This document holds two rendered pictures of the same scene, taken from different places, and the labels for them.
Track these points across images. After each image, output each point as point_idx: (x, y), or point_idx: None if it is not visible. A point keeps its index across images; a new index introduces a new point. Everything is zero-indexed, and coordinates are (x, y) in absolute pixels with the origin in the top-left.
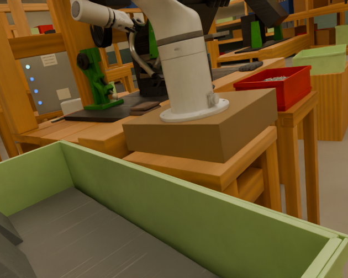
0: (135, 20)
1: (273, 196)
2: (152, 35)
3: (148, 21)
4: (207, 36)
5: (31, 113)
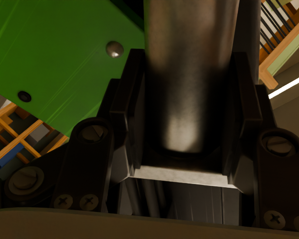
0: (187, 182)
1: None
2: (86, 27)
3: (235, 43)
4: (1, 97)
5: None
